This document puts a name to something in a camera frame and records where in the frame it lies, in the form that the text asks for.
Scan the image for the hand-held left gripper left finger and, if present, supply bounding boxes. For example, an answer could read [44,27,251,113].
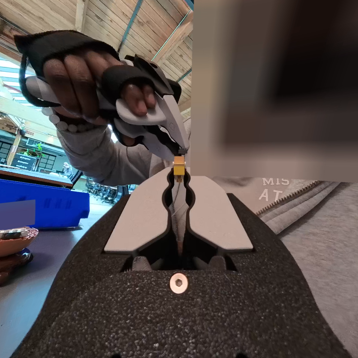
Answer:
[105,167,175,257]

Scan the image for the blue plastic bin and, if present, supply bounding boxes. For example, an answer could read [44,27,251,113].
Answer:
[0,179,90,230]

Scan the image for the person's right hand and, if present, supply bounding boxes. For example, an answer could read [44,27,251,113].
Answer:
[42,49,158,126]

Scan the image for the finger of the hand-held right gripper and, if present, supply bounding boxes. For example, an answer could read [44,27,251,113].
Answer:
[162,92,191,154]
[114,120,180,161]

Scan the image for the background office desks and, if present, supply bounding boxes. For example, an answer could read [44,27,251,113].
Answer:
[0,164,77,189]

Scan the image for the green potted plant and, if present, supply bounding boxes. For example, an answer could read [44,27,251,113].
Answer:
[25,142,45,158]

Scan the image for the small yellow brick piece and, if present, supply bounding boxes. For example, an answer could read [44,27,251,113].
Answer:
[172,156,186,184]

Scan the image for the row of black office chairs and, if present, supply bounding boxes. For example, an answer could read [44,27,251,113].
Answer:
[84,176,136,203]

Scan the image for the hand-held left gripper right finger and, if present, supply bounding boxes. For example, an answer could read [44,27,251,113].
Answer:
[185,172,254,263]

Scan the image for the white bead bracelet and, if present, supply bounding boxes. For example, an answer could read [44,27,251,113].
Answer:
[42,106,104,134]

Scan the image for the brick pot model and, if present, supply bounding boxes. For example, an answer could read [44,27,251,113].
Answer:
[0,227,40,287]

